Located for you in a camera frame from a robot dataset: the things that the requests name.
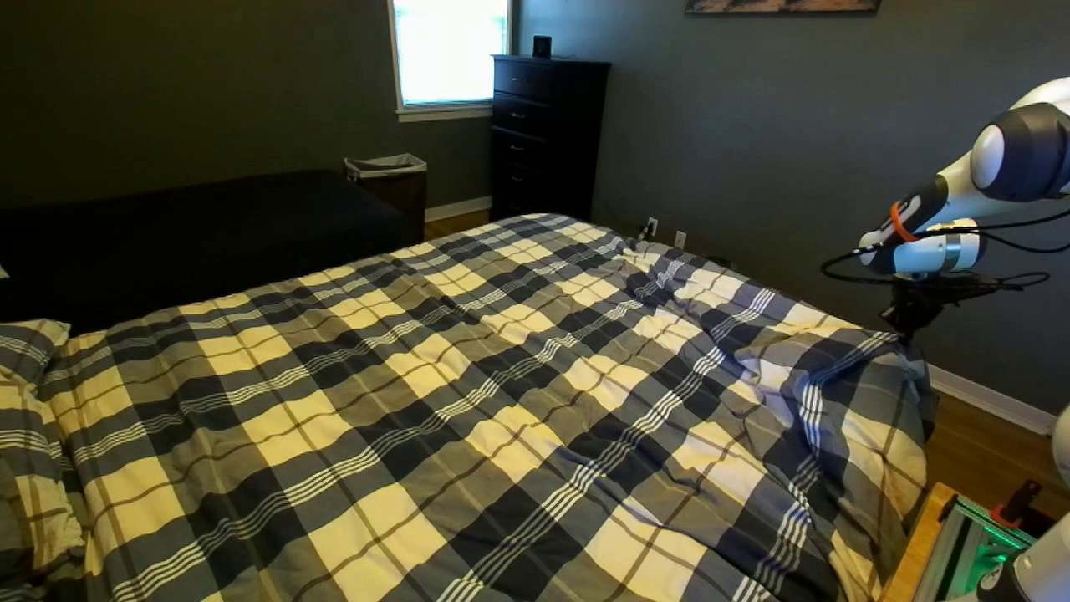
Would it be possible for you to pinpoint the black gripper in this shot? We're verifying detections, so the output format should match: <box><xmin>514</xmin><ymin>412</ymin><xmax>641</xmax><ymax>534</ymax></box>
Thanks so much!
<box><xmin>883</xmin><ymin>276</ymin><xmax>983</xmax><ymax>340</ymax></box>

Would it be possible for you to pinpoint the plaid yellow grey blanket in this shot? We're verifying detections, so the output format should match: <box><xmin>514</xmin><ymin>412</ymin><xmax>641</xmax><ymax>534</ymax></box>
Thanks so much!
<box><xmin>41</xmin><ymin>213</ymin><xmax>936</xmax><ymax>602</ymax></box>

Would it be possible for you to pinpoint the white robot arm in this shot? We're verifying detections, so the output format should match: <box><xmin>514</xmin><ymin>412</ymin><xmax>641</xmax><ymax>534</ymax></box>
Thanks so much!
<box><xmin>856</xmin><ymin>78</ymin><xmax>1070</xmax><ymax>336</ymax></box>

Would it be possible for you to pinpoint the black tall dresser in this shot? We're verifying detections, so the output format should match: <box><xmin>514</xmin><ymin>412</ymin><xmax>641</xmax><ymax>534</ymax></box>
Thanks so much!
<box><xmin>492</xmin><ymin>58</ymin><xmax>608</xmax><ymax>219</ymax></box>

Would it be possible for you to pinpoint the small dark object on dresser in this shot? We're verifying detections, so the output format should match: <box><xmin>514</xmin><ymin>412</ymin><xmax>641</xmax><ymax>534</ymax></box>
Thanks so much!
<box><xmin>532</xmin><ymin>36</ymin><xmax>551</xmax><ymax>61</ymax></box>

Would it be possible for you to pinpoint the bright window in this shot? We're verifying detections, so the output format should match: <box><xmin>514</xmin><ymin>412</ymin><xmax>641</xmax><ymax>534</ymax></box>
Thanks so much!
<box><xmin>388</xmin><ymin>0</ymin><xmax>514</xmax><ymax>124</ymax></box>

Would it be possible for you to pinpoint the dark low bench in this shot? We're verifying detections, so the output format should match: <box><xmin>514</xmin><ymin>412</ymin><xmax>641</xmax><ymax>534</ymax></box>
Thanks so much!
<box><xmin>0</xmin><ymin>171</ymin><xmax>414</xmax><ymax>332</ymax></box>

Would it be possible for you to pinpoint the plaid pillow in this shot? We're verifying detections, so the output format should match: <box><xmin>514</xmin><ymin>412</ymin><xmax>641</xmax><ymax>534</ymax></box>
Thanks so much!
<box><xmin>0</xmin><ymin>321</ymin><xmax>83</xmax><ymax>596</ymax></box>

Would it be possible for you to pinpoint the framed wall picture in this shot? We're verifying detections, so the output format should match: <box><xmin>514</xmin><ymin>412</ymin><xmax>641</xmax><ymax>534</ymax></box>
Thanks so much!
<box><xmin>687</xmin><ymin>0</ymin><xmax>883</xmax><ymax>16</ymax></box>

